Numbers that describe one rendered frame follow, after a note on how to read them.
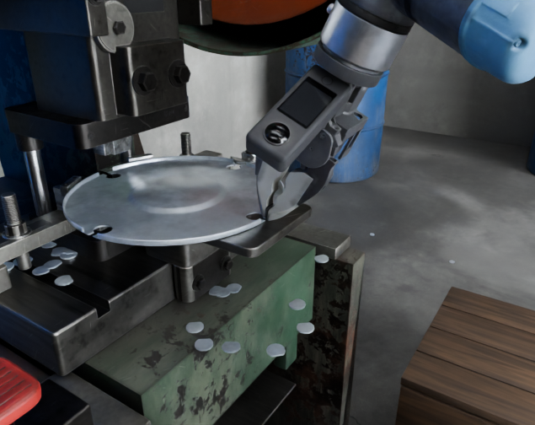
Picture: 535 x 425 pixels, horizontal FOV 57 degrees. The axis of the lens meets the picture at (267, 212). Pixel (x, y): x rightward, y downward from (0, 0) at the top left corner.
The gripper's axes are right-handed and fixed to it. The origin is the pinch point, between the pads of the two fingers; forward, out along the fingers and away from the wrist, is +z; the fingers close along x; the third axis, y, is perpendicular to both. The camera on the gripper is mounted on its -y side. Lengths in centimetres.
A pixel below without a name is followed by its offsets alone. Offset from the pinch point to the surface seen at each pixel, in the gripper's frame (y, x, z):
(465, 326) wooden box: 53, -36, 32
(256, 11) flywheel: 34.4, 29.2, -8.4
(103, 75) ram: -5.0, 23.7, -5.4
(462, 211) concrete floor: 198, -29, 74
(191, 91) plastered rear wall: 153, 113, 81
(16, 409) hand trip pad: -32.1, 0.5, 4.4
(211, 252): 0.9, 4.9, 11.9
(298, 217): 3.2, -2.9, 0.2
